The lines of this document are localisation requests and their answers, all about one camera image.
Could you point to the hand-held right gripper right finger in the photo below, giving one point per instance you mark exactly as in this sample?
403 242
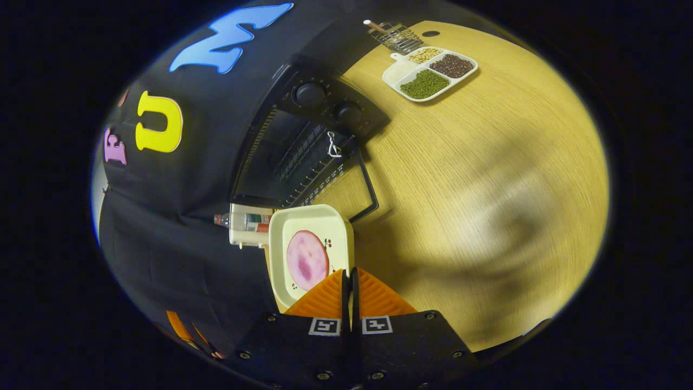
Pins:
400 352

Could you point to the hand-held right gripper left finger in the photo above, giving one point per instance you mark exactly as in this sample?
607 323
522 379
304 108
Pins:
303 352

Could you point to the pink ham slice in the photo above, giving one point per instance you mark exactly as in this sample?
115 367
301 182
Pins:
306 260

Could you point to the cream square dish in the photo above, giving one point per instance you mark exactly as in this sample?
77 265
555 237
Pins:
303 219

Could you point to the black electric oven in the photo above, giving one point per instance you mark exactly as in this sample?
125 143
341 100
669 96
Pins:
325 103

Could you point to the white plastic appliance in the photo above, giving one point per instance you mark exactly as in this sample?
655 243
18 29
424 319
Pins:
243 238

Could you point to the clear plastic water bottle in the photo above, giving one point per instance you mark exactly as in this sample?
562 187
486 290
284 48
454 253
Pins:
243 221

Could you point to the black backdrop cloth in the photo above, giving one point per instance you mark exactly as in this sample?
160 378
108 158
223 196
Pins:
189 260

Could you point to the white divided bean tray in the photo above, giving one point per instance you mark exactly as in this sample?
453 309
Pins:
425 84

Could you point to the black table grommet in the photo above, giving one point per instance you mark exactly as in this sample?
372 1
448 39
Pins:
430 33

